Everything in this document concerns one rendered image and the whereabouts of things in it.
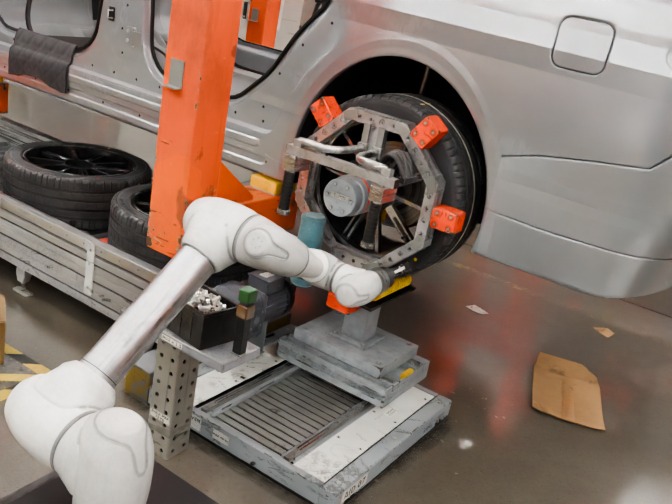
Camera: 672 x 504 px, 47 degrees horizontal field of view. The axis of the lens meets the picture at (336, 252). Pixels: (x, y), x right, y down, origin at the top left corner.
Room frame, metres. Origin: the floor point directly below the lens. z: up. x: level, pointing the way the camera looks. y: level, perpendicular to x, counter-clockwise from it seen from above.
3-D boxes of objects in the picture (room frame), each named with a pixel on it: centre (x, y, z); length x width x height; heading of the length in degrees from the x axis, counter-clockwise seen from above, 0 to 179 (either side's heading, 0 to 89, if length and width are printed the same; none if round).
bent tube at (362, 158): (2.43, -0.09, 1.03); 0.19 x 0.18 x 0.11; 150
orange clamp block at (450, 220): (2.43, -0.34, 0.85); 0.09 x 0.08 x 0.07; 60
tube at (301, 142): (2.53, 0.08, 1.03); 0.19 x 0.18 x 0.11; 150
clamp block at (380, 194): (2.32, -0.11, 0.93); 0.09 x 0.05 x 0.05; 150
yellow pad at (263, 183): (2.97, 0.30, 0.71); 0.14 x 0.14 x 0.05; 60
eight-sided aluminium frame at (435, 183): (2.59, -0.06, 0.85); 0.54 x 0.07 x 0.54; 60
